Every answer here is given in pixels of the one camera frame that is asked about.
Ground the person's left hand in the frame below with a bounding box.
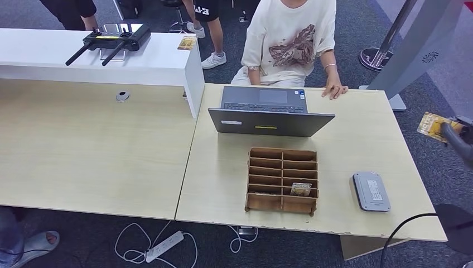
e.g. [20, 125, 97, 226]
[321, 82, 349, 101]

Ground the hotel room key card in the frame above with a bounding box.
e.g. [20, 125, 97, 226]
[289, 182, 313, 197]

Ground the person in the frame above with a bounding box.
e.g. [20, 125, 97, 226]
[230, 0, 339, 88]
[38, 0, 99, 31]
[181, 0, 228, 70]
[0, 207, 61, 268]

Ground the wooden card organizer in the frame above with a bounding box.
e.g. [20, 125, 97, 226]
[244, 147, 319, 217]

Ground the grey card reader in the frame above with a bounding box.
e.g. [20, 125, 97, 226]
[351, 171, 392, 213]

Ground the yellow printed card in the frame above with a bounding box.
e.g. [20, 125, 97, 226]
[177, 35, 198, 51]

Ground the grey laptop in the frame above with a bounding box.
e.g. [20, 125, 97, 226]
[207, 85, 336, 138]

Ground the grey kiosk stand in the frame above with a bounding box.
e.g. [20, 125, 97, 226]
[360, 0, 473, 112]

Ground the white counter shelf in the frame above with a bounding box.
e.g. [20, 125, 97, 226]
[0, 28, 205, 119]

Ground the black round base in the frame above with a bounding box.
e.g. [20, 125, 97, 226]
[434, 204, 473, 256]

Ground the chrome stool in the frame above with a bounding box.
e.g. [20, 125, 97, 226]
[161, 0, 193, 34]

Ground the black remote controller with antennas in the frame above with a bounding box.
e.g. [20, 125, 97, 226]
[65, 23, 152, 68]

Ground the white power strip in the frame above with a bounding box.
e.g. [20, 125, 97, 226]
[145, 231, 185, 264]

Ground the chrome stanchion post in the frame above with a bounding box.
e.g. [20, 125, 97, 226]
[359, 0, 420, 73]

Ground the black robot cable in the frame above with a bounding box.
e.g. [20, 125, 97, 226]
[379, 212, 441, 268]

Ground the short white cable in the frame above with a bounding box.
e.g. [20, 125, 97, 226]
[227, 224, 259, 254]

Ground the long white cable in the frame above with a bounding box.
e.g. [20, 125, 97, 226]
[114, 220, 199, 268]

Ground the metal wire stand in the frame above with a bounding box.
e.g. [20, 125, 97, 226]
[99, 48, 127, 62]

